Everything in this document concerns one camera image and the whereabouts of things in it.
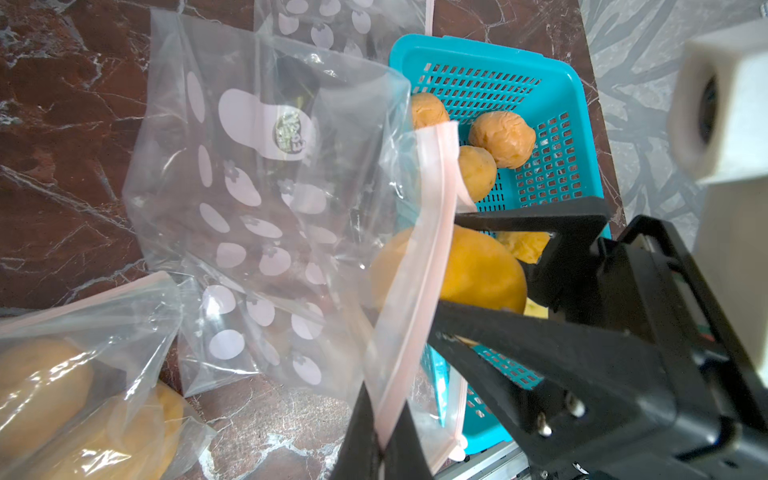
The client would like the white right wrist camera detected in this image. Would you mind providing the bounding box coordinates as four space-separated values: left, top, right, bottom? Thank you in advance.
667 18 767 381

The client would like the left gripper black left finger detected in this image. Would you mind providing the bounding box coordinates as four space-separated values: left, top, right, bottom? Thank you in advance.
329 384 382 480

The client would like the teal plastic basket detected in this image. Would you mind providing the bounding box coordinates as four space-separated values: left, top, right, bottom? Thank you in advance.
390 35 605 453

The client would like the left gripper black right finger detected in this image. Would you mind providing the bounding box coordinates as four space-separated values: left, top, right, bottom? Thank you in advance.
383 404 433 480

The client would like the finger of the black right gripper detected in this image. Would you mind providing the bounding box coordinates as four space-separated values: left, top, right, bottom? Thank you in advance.
456 196 610 311

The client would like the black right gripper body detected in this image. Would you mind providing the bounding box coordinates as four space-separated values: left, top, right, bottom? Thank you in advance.
522 216 767 479

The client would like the clear dotted zipper bag front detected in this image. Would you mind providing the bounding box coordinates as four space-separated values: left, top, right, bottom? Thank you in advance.
1 273 215 479

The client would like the clear dotted zipper bag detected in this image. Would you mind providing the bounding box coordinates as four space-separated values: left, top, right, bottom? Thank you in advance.
1 273 215 479
254 0 435 64
123 9 465 476

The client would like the clear dotted zipper bag back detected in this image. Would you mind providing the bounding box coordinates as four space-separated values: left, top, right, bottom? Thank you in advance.
254 0 435 64

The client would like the orange potato in basket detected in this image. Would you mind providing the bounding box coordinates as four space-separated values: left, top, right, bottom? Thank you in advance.
411 93 450 129

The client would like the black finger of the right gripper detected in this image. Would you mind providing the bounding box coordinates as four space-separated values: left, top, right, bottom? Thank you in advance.
429 301 678 444

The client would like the yellow orange potato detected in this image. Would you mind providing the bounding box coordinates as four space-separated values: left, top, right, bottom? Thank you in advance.
371 225 527 314

